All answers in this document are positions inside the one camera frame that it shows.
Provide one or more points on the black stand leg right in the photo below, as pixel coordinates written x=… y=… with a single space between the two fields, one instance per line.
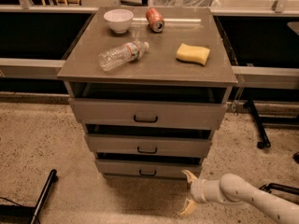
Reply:
x=264 y=142

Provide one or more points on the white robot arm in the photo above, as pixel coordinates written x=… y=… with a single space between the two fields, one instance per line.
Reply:
x=235 y=191

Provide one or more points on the clear plastic water bottle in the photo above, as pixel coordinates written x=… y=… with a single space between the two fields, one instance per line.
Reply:
x=128 y=52

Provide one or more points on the grey bottom drawer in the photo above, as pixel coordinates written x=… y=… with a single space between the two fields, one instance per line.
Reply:
x=145 y=169

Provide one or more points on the wire mesh basket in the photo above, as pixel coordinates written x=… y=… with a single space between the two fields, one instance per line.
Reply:
x=184 y=3

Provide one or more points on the black stand leg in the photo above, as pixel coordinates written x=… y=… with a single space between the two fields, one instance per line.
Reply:
x=15 y=211
x=264 y=142

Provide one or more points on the grey drawer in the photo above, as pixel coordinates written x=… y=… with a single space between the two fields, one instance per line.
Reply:
x=145 y=169
x=148 y=114
x=143 y=145

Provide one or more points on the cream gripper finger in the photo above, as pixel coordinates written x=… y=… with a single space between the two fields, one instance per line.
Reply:
x=189 y=175
x=189 y=206

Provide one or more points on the grey middle drawer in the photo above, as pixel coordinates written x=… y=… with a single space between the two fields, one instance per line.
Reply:
x=143 y=145

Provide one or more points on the white bowl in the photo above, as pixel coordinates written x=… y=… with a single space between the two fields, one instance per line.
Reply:
x=119 y=20

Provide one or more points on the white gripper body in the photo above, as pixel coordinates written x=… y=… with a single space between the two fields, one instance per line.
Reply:
x=197 y=190

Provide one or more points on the black stand leg left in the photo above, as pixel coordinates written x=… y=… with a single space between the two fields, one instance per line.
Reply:
x=15 y=211

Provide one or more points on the grey drawer cabinet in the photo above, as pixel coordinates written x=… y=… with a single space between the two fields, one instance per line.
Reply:
x=158 y=76

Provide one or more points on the black caster leg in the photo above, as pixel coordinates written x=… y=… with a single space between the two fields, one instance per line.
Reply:
x=269 y=187

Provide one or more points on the yellow sponge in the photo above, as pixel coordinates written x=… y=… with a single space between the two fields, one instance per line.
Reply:
x=192 y=54

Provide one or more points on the red soda can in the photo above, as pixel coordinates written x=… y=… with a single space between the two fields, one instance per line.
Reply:
x=155 y=19

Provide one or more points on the grey top drawer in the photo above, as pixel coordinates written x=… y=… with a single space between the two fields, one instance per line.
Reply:
x=148 y=114

